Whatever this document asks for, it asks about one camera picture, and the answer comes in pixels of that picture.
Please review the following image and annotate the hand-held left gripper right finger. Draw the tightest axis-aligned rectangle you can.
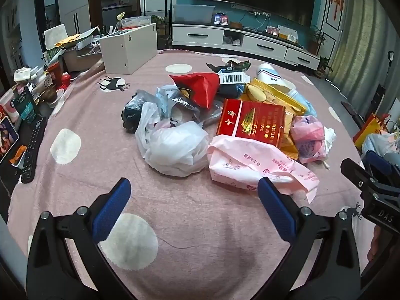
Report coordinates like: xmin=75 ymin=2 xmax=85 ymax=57
xmin=257 ymin=176 xmax=363 ymax=300

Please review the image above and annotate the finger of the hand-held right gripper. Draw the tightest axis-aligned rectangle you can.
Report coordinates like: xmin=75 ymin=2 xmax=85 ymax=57
xmin=340 ymin=159 xmax=379 ymax=194
xmin=362 ymin=150 xmax=400 ymax=188

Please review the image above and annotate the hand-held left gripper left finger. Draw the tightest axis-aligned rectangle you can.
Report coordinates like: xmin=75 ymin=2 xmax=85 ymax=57
xmin=26 ymin=177 xmax=135 ymax=300

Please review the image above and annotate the pink printed plastic bag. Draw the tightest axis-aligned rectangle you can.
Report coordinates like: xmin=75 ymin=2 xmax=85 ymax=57
xmin=207 ymin=134 xmax=320 ymax=204

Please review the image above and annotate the small pink plastic bag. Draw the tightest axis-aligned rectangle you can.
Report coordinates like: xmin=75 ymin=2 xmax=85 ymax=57
xmin=290 ymin=115 xmax=326 ymax=165

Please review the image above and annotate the yellow chip bag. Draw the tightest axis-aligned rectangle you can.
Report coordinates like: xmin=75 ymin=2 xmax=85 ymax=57
xmin=239 ymin=78 xmax=308 ymax=161

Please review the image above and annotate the clear plastic wrapper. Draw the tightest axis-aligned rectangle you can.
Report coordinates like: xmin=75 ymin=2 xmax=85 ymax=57
xmin=154 ymin=84 xmax=222 ymax=129

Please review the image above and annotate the red snack bag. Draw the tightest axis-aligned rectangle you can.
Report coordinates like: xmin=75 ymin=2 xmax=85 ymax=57
xmin=169 ymin=72 xmax=221 ymax=109

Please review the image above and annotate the green wafer packet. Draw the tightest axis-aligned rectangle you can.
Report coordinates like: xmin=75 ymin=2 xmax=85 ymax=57
xmin=206 ymin=59 xmax=251 ymax=73

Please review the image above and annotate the pale bulging plastic bag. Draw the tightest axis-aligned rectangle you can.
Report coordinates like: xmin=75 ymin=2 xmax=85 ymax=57
xmin=362 ymin=131 xmax=400 ymax=157

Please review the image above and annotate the orange shopping bag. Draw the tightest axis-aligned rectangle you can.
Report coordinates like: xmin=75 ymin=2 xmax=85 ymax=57
xmin=353 ymin=112 xmax=391 ymax=151

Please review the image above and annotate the white tissue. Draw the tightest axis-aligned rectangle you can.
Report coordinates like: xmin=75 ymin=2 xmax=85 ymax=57
xmin=322 ymin=126 xmax=337 ymax=169

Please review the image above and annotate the dark floor mat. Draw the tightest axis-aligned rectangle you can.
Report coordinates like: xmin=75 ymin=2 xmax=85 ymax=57
xmin=340 ymin=100 xmax=365 ymax=122

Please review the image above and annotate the black tower speaker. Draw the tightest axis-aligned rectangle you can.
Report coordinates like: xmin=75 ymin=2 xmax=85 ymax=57
xmin=372 ymin=84 xmax=386 ymax=119

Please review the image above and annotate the pink white-dotted blanket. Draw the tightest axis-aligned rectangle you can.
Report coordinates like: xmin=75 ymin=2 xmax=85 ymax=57
xmin=8 ymin=48 xmax=376 ymax=300

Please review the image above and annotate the white plastic bag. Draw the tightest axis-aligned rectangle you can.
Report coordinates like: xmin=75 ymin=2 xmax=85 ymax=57
xmin=135 ymin=101 xmax=209 ymax=176

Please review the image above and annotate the red cigarette carton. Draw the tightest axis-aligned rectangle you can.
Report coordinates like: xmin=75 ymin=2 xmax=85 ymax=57
xmin=216 ymin=98 xmax=286 ymax=148

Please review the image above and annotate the black remote control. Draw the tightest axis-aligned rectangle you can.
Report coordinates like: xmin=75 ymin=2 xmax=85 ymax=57
xmin=20 ymin=117 xmax=47 ymax=184

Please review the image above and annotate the dark grey plastic bag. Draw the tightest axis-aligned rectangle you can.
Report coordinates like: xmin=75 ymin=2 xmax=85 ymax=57
xmin=122 ymin=89 xmax=157 ymax=133

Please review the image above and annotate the black floor lamp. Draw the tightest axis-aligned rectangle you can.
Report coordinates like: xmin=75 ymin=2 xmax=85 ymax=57
xmin=387 ymin=51 xmax=395 ymax=113

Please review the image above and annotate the orange small item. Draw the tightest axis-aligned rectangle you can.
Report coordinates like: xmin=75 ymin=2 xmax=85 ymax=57
xmin=9 ymin=145 xmax=27 ymax=166

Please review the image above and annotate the small potted plant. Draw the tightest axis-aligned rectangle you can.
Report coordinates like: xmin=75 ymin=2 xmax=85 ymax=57
xmin=315 ymin=56 xmax=333 ymax=79

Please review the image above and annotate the tablet with picture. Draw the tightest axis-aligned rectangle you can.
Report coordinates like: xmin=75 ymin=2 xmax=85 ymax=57
xmin=0 ymin=115 xmax=19 ymax=163

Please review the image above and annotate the striped window curtain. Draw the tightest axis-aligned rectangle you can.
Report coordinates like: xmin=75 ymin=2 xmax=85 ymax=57
xmin=329 ymin=0 xmax=400 ymax=138

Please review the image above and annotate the green box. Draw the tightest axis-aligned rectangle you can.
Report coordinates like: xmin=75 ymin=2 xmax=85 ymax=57
xmin=15 ymin=95 xmax=41 ymax=126

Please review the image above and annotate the white paper cup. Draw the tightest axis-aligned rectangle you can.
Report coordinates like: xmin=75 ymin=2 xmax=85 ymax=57
xmin=256 ymin=63 xmax=286 ymax=86

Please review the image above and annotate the tall potted plant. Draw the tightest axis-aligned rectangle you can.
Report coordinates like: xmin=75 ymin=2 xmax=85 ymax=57
xmin=308 ymin=25 xmax=327 ymax=55

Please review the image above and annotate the dark blue packet white label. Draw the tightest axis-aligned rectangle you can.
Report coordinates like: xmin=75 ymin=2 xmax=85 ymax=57
xmin=217 ymin=72 xmax=251 ymax=99

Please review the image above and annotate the pink white cup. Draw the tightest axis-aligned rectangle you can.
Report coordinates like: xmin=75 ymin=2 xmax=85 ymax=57
xmin=0 ymin=87 xmax=21 ymax=124

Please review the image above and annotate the red container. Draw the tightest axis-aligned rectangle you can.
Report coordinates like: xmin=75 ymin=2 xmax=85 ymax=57
xmin=47 ymin=61 xmax=61 ymax=90

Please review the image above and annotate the open cardboard box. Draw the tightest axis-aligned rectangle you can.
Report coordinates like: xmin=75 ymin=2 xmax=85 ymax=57
xmin=62 ymin=26 xmax=104 ymax=72

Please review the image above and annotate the white desk calendar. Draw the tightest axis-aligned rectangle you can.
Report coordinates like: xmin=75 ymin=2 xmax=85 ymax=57
xmin=278 ymin=25 xmax=297 ymax=43

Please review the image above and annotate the white cardboard box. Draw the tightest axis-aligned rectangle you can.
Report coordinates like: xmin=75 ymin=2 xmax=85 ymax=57
xmin=100 ymin=23 xmax=158 ymax=76

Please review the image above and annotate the white lidded cup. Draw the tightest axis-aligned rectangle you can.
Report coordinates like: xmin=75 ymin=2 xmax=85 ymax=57
xmin=14 ymin=68 xmax=32 ymax=83

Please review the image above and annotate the yellow cloth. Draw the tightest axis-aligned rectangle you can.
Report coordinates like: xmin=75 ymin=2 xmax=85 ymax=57
xmin=55 ymin=34 xmax=82 ymax=46

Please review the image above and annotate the glass fish tank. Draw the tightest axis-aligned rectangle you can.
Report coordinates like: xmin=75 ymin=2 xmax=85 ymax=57
xmin=140 ymin=14 xmax=173 ymax=50

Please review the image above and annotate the clear food container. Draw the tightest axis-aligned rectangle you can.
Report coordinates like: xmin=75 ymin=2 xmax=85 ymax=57
xmin=120 ymin=16 xmax=151 ymax=27

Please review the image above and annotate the white television cabinet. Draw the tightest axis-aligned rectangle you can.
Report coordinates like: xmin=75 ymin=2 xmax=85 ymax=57
xmin=172 ymin=22 xmax=321 ymax=71

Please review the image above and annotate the white wardrobe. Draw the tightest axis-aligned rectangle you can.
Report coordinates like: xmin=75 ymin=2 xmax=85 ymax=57
xmin=58 ymin=0 xmax=93 ymax=35

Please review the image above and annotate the clear plastic storage bin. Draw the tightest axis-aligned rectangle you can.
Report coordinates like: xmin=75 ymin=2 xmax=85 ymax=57
xmin=173 ymin=4 xmax=216 ymax=24

